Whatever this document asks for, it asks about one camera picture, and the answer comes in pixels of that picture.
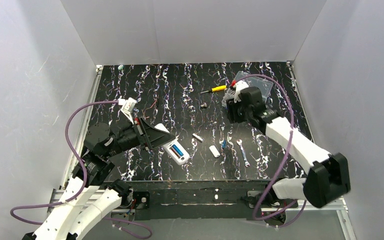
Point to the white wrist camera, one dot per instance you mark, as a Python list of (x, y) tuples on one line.
[(127, 106), (240, 87)]

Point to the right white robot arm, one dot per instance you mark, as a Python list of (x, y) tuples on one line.
[(327, 174)]

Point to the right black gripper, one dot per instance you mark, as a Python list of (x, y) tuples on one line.
[(233, 110)]

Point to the silver wrench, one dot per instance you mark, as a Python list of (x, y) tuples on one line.
[(246, 162)]

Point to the yellow handled screwdriver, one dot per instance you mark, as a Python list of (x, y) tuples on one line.
[(215, 89)]

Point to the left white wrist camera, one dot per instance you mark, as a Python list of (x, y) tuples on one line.
[(127, 106)]

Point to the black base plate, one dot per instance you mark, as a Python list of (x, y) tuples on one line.
[(196, 199)]

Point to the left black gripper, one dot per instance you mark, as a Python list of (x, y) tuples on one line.
[(142, 133)]

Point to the copper wire scraps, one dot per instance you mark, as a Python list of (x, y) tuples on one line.
[(153, 106)]

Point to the white remote control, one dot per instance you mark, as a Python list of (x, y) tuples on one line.
[(167, 148)]

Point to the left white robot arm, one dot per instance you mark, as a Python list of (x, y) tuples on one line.
[(100, 143)]

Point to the silver battery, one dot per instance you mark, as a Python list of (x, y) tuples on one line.
[(199, 138)]

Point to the aluminium frame rail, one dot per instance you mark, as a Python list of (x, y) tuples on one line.
[(76, 149)]

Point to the white battery cover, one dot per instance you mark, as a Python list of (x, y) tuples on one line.
[(214, 150)]

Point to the clear plastic screw box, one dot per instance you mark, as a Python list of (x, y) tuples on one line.
[(264, 85)]

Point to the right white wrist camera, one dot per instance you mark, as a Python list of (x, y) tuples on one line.
[(240, 87)]

